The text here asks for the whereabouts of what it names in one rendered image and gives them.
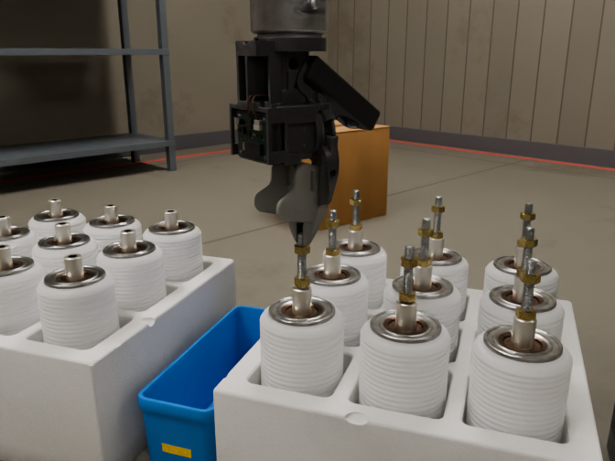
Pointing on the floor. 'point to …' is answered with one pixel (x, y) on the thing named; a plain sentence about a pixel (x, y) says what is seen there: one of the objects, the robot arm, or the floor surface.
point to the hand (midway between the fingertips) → (307, 230)
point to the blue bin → (196, 390)
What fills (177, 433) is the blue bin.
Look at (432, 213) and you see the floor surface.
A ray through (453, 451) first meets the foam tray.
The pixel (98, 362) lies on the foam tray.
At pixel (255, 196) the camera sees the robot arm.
